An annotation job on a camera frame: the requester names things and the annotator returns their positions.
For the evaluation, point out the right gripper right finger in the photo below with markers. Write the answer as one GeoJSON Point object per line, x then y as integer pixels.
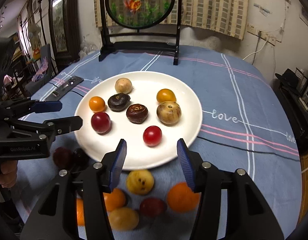
{"type": "Point", "coordinates": [249, 216]}

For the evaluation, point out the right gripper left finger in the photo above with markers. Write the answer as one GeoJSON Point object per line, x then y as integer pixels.
{"type": "Point", "coordinates": [54, 215]}

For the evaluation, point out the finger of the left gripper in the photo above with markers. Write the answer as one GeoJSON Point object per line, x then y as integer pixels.
{"type": "Point", "coordinates": [27, 105]}
{"type": "Point", "coordinates": [50, 127]}

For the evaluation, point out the large mandarin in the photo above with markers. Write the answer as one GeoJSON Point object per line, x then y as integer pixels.
{"type": "Point", "coordinates": [182, 199]}
{"type": "Point", "coordinates": [80, 212]}

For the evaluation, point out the dark round plum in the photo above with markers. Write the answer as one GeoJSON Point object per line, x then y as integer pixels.
{"type": "Point", "coordinates": [80, 160]}

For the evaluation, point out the small orange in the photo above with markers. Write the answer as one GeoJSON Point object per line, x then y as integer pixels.
{"type": "Point", "coordinates": [97, 104]}

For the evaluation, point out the dark water chestnut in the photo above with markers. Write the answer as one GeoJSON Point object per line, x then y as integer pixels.
{"type": "Point", "coordinates": [118, 102]}

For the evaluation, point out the red tomato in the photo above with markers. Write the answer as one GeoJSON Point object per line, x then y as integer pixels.
{"type": "Point", "coordinates": [152, 136]}
{"type": "Point", "coordinates": [152, 207]}

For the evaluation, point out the yellow-orange fruit front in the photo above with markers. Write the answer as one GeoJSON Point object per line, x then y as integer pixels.
{"type": "Point", "coordinates": [166, 95]}

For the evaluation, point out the large tan round fruit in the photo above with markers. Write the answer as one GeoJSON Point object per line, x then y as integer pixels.
{"type": "Point", "coordinates": [169, 113]}

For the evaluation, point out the person's left hand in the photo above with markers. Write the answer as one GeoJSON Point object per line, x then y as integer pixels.
{"type": "Point", "coordinates": [8, 173]}

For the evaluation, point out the black smartphone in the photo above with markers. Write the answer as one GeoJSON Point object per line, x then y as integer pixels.
{"type": "Point", "coordinates": [64, 88]}

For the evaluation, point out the orange round fruit middle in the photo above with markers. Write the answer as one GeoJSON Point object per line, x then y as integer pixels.
{"type": "Point", "coordinates": [114, 200]}

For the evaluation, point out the yellow spotted fruit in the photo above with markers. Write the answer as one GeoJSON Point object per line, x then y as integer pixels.
{"type": "Point", "coordinates": [140, 182]}

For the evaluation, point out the white oval plate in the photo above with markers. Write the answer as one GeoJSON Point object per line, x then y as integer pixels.
{"type": "Point", "coordinates": [146, 85]}

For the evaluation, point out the dark framed painting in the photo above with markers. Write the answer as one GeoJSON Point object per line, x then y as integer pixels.
{"type": "Point", "coordinates": [64, 31]}

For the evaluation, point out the black hat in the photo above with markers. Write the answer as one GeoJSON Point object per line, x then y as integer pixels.
{"type": "Point", "coordinates": [288, 78]}

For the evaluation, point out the round goldfish screen stand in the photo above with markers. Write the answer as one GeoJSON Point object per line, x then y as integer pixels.
{"type": "Point", "coordinates": [134, 18]}

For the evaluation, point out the striped beige curtain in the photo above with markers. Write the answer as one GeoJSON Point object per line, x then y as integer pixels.
{"type": "Point", "coordinates": [228, 17]}

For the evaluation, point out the wall power strip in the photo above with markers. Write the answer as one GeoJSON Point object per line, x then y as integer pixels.
{"type": "Point", "coordinates": [271, 37]}

